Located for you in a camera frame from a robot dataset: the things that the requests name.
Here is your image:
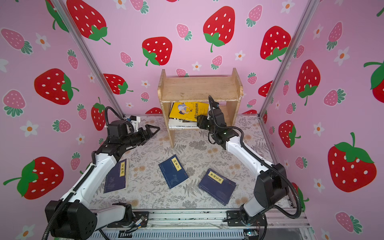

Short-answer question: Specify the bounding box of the yellow cartoon cover book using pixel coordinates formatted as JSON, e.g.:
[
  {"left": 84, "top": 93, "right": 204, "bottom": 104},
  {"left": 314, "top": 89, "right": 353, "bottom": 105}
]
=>
[{"left": 169, "top": 102, "right": 209, "bottom": 122}]

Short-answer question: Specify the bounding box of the wooden two-tier shelf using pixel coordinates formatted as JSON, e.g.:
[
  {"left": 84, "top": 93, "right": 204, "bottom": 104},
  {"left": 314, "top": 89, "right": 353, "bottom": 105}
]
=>
[{"left": 158, "top": 68, "right": 244, "bottom": 148}]

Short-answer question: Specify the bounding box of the dark purple book left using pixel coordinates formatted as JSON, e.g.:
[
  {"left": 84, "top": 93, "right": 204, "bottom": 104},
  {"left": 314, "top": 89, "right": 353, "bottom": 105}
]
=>
[{"left": 104, "top": 159, "right": 129, "bottom": 193}]

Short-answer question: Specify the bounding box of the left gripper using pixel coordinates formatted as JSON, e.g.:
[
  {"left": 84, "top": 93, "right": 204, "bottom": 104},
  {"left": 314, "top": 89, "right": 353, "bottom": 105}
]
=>
[{"left": 121, "top": 126, "right": 159, "bottom": 150}]

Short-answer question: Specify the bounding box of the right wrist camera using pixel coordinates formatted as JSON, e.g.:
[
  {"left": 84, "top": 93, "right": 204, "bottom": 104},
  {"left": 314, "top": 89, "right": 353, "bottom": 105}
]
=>
[{"left": 210, "top": 102, "right": 220, "bottom": 110}]

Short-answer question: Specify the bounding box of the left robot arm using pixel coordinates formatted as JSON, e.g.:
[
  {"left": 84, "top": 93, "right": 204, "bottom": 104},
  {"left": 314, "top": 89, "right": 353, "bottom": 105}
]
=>
[{"left": 42, "top": 120, "right": 160, "bottom": 240}]

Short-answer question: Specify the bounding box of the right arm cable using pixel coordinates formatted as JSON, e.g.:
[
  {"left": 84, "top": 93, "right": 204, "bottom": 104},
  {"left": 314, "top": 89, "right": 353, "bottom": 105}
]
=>
[{"left": 207, "top": 95, "right": 302, "bottom": 220}]

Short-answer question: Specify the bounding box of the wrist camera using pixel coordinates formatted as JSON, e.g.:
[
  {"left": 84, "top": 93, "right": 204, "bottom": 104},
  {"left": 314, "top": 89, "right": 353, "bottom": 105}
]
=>
[
  {"left": 126, "top": 116, "right": 141, "bottom": 133},
  {"left": 210, "top": 102, "right": 220, "bottom": 110}
]

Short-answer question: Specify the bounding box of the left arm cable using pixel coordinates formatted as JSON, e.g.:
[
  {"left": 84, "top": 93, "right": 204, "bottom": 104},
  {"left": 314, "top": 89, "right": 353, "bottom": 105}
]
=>
[{"left": 41, "top": 106, "right": 133, "bottom": 240}]

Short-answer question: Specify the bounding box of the white hardcover book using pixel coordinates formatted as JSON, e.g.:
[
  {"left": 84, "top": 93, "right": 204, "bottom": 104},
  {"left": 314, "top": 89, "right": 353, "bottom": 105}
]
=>
[{"left": 168, "top": 121, "right": 199, "bottom": 130}]

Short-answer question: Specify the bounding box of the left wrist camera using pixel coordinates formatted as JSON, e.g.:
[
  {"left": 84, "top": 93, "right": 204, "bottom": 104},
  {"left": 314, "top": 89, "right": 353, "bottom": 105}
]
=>
[{"left": 126, "top": 116, "right": 141, "bottom": 133}]

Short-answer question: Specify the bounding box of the black wolf cover book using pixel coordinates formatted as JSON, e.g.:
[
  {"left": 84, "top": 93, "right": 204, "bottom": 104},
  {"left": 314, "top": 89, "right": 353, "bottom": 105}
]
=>
[{"left": 169, "top": 118, "right": 193, "bottom": 124}]

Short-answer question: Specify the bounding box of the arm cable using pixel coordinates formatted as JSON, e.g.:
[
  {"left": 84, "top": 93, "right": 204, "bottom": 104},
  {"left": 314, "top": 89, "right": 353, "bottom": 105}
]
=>
[
  {"left": 207, "top": 95, "right": 302, "bottom": 220},
  {"left": 41, "top": 106, "right": 133, "bottom": 240}
]

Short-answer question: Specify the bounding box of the blue book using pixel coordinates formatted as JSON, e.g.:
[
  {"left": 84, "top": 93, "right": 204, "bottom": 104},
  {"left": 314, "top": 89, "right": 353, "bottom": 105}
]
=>
[
  {"left": 159, "top": 155, "right": 189, "bottom": 189},
  {"left": 199, "top": 169, "right": 236, "bottom": 206}
]

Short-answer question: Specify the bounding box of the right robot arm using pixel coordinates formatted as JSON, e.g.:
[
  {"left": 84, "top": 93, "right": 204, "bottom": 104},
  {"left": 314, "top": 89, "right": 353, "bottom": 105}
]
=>
[{"left": 197, "top": 109, "right": 302, "bottom": 225}]

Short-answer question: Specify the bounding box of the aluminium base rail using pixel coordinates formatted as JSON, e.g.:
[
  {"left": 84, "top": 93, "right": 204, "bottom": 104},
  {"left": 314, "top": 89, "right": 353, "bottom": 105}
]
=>
[{"left": 87, "top": 209, "right": 316, "bottom": 240}]

